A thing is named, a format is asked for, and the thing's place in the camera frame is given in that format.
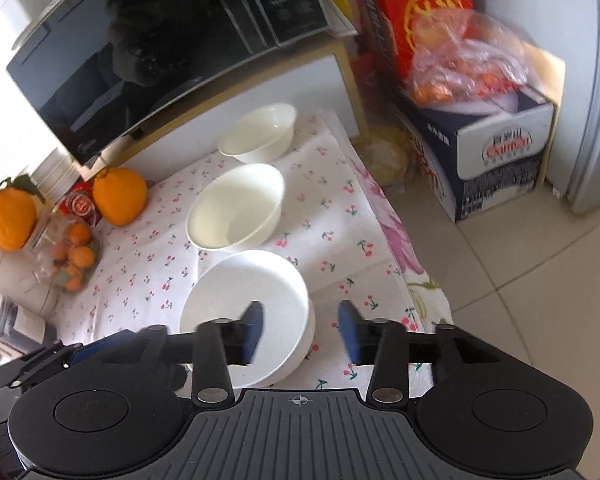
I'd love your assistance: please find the silver refrigerator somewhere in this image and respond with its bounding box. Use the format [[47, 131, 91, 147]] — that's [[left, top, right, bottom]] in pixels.
[[545, 0, 600, 218]]

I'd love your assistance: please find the cherry print tablecloth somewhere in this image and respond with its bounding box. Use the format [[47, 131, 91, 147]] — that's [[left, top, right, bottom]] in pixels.
[[50, 107, 431, 391]]

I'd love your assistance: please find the plastic bag of oranges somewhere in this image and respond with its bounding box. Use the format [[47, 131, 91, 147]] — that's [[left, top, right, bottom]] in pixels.
[[410, 7, 531, 106]]

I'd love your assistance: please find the black microwave oven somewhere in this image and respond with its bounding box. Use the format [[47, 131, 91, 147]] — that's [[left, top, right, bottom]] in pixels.
[[5, 0, 331, 167]]

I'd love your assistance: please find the wooden-edged white shelf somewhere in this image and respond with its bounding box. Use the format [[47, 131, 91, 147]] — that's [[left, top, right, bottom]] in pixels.
[[87, 35, 368, 186]]

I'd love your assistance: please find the cream bowl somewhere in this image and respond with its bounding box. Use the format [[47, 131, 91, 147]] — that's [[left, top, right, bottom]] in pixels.
[[217, 102, 297, 163], [186, 162, 286, 253]]

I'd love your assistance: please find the large orange with leaves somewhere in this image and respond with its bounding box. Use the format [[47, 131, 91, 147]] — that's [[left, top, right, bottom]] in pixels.
[[0, 175, 43, 252]]

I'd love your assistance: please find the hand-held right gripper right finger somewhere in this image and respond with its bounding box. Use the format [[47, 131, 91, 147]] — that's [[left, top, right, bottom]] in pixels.
[[337, 300, 506, 405]]

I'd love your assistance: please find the white bowl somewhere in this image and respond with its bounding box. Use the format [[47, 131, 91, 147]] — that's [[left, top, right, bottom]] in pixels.
[[180, 250, 316, 388]]

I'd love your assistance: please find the glass jar of small oranges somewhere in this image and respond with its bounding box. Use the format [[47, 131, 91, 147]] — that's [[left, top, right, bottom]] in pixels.
[[25, 210, 103, 293]]

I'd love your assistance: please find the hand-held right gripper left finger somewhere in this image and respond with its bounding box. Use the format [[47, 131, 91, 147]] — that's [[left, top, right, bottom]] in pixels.
[[100, 301, 265, 405]]

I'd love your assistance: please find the plastic jar with dark contents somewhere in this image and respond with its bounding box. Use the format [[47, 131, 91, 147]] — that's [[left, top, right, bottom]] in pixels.
[[0, 292, 58, 351]]

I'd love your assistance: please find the yellow plastic bag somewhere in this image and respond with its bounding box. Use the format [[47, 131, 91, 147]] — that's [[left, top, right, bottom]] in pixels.
[[365, 125, 412, 187]]

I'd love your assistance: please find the pink yellow floral cloth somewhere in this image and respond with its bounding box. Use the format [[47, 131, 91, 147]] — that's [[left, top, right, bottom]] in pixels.
[[347, 145, 455, 333]]

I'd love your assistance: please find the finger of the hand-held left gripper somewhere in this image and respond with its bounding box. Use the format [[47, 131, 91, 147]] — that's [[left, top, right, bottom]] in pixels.
[[0, 331, 148, 392]]

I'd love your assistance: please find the navy and white carton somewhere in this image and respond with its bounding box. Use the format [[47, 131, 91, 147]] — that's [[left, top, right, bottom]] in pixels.
[[387, 80, 553, 224]]

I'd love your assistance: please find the stack of red-print paper cups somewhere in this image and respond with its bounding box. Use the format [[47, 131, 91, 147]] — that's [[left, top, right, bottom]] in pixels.
[[32, 152, 105, 226]]

